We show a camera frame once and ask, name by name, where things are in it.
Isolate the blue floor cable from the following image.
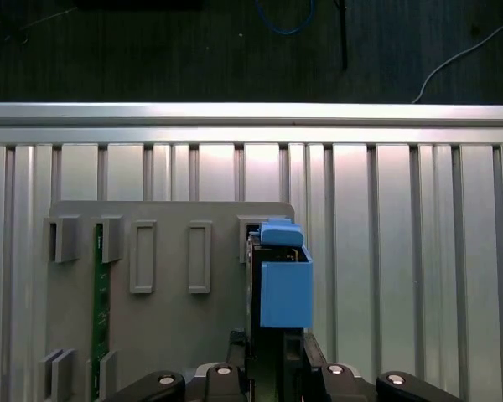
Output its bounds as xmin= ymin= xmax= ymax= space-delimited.
xmin=254 ymin=0 xmax=316 ymax=36

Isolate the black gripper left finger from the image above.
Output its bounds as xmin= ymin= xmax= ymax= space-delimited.
xmin=121 ymin=329 xmax=253 ymax=402

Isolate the white floor cable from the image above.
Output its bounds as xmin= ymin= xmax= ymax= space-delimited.
xmin=412 ymin=23 xmax=503 ymax=105

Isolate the hard disk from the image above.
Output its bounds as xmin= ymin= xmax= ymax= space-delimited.
xmin=245 ymin=216 xmax=316 ymax=402

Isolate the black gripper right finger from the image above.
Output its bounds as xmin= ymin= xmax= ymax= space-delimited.
xmin=299 ymin=333 xmax=464 ymax=402

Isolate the grey parts rack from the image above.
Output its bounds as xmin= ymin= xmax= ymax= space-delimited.
xmin=37 ymin=200 xmax=297 ymax=402

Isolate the green RAM stick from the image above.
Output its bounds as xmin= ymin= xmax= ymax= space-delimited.
xmin=91 ymin=224 xmax=113 ymax=402

